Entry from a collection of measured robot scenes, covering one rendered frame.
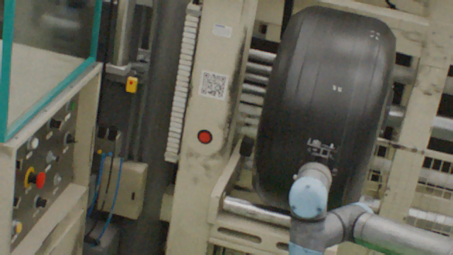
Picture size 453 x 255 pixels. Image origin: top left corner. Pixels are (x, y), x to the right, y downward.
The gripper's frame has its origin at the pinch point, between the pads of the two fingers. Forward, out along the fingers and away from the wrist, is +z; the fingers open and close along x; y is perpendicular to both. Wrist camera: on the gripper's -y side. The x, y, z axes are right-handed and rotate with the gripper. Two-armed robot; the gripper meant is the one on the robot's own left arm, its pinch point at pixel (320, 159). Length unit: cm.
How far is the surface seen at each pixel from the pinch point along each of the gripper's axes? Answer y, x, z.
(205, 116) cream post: -6.4, 34.4, 29.7
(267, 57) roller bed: 5, 25, 69
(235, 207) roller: -28.6, 20.1, 24.6
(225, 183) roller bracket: -23.9, 24.8, 28.4
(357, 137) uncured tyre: 4.9, -7.4, 9.1
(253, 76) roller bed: -2, 29, 70
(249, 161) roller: -24, 22, 53
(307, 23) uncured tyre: 26.8, 12.4, 25.3
